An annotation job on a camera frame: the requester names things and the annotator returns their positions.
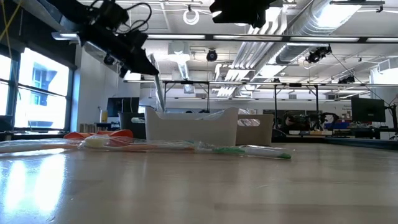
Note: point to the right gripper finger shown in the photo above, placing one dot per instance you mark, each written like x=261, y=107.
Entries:
x=230, y=7
x=231, y=18

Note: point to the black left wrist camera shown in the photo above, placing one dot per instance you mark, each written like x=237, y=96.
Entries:
x=112, y=14

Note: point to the person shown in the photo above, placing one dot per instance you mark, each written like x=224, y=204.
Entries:
x=292, y=120

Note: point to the black computer monitor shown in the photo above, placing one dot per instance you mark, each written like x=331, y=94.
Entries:
x=368, y=110
x=122, y=107

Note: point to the black wall camera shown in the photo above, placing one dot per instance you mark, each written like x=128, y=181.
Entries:
x=109, y=59

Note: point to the grey plastic bin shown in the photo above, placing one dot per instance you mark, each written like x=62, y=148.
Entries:
x=127, y=124

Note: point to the black dome camera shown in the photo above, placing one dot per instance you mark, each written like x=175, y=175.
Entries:
x=212, y=55

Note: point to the translucent cream plastic bin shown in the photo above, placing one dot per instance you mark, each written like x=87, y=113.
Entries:
x=255, y=135

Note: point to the black ceiling device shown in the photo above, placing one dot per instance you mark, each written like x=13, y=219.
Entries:
x=318, y=54

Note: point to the pile of wrapped toothbrushes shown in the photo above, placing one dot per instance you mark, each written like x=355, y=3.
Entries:
x=367, y=143

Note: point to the black background rack frame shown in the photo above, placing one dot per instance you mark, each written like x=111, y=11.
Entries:
x=280, y=84

